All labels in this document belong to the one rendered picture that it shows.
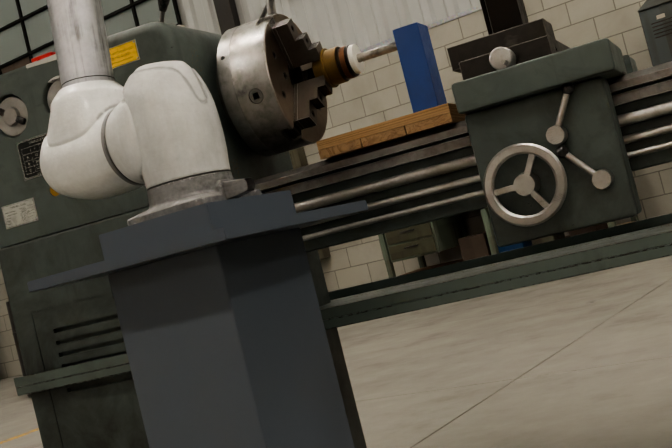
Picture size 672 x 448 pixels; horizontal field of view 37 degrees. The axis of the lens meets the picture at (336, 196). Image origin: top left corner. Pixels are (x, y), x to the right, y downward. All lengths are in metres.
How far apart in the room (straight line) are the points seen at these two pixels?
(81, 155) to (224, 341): 0.46
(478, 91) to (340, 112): 8.12
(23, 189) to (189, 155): 0.78
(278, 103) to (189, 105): 0.50
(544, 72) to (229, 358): 0.77
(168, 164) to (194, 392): 0.39
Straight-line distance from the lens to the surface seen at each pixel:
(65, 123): 1.91
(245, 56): 2.26
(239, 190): 1.73
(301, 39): 2.30
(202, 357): 1.69
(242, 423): 1.67
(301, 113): 2.27
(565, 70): 1.88
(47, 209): 2.40
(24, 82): 2.44
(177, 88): 1.77
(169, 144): 1.74
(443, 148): 2.08
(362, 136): 2.11
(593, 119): 1.91
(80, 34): 1.97
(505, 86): 1.90
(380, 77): 9.77
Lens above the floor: 0.69
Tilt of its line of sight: 2 degrees up
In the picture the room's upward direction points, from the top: 14 degrees counter-clockwise
